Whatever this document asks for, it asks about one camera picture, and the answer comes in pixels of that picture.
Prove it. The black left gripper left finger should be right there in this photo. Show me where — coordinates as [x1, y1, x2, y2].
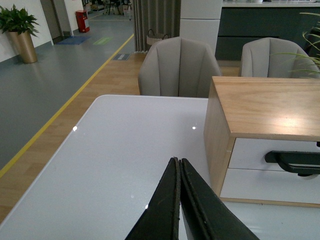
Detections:
[126, 157, 181, 240]

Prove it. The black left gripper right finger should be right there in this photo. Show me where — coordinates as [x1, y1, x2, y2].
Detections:
[180, 158, 258, 240]

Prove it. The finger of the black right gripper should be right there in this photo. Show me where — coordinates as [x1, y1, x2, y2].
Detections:
[264, 141, 320, 177]

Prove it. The white drawer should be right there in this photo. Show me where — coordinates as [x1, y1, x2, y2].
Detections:
[228, 138, 320, 171]
[220, 169, 320, 204]

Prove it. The wooden drawer cabinet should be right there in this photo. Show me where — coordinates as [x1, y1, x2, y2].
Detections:
[203, 76, 320, 208]

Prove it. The spider plant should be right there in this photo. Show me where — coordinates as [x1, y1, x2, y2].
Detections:
[268, 12, 320, 80]

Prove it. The grey upholstered chair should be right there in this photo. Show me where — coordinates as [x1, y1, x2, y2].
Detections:
[138, 37, 222, 98]
[239, 37, 320, 80]

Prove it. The woven basket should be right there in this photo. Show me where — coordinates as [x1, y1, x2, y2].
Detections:
[146, 29, 169, 46]

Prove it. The blue floor mat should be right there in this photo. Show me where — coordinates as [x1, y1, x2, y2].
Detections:
[56, 36, 91, 45]

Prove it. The red bin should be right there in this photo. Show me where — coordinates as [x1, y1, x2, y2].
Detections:
[75, 10, 90, 33]

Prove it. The gold floor planter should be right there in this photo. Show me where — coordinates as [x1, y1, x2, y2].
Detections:
[8, 31, 38, 64]

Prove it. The green potted floor plant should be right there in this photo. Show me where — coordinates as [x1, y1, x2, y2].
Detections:
[0, 5, 39, 37]

